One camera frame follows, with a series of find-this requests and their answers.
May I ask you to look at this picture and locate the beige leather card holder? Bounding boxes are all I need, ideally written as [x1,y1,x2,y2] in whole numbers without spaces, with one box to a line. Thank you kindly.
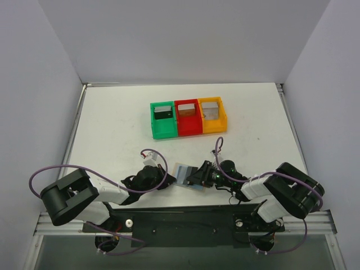
[173,163,204,191]

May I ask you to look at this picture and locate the grey credit card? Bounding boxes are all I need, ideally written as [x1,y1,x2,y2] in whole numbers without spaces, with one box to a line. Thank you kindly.
[175,165,188,186]

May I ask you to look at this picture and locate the black credit card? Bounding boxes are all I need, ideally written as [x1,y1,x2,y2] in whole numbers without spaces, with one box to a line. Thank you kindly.
[183,166,198,186]

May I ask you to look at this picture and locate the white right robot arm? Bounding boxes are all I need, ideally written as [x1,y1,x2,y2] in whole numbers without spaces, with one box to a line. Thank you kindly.
[185,160,325,230]

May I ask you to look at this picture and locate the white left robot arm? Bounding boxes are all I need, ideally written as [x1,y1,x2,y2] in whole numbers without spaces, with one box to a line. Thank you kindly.
[40,165,176,232]

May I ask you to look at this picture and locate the cards in yellow bin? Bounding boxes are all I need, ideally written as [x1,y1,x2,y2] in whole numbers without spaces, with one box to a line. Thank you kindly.
[201,102,219,120]

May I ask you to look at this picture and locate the black cards in green bin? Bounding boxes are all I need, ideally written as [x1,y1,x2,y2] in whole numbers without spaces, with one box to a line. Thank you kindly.
[154,105,173,120]

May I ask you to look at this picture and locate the cards in red bin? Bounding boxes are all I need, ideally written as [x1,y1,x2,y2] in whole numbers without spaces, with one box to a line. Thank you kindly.
[177,103,196,117]

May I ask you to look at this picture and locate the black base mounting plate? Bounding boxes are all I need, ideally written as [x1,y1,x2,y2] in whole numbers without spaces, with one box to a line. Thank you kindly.
[83,204,285,248]

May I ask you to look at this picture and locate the green plastic bin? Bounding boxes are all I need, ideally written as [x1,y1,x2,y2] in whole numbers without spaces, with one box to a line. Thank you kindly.
[150,101,178,140]

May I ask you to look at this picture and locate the red plastic bin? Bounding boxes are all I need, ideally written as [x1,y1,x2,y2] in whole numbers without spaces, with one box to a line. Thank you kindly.
[174,99,203,137]

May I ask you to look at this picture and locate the yellow plastic bin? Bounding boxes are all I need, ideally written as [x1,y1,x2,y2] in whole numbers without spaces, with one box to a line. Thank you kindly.
[197,97,228,134]

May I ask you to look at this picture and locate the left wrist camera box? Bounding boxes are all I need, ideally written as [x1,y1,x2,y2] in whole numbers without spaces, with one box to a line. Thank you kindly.
[143,152,158,167]

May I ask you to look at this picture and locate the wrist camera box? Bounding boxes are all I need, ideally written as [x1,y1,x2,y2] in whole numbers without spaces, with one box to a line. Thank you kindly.
[143,152,158,167]
[211,150,222,162]

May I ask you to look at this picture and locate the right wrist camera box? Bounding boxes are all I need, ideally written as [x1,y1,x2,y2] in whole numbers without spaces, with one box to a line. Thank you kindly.
[211,150,222,162]

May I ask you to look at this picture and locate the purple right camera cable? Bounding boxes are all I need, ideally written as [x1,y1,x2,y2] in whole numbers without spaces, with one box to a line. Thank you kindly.
[215,136,323,255]

